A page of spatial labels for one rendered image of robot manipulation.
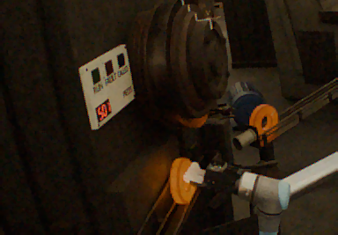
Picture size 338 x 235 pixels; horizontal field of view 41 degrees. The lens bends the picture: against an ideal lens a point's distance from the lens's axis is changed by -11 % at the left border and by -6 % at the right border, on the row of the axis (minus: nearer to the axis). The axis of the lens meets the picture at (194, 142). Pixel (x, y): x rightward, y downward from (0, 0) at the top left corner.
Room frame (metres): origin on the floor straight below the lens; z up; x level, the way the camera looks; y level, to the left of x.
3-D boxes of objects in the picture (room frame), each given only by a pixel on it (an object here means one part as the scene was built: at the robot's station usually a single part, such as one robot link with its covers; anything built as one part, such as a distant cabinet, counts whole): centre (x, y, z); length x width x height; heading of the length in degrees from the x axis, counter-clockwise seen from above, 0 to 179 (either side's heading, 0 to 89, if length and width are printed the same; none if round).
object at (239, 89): (3.90, -0.47, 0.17); 0.57 x 0.31 x 0.34; 178
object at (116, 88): (1.39, 0.22, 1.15); 0.26 x 0.02 x 0.18; 158
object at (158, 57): (1.66, -0.01, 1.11); 0.47 x 0.06 x 0.47; 158
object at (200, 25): (1.63, -0.10, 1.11); 0.28 x 0.06 x 0.28; 158
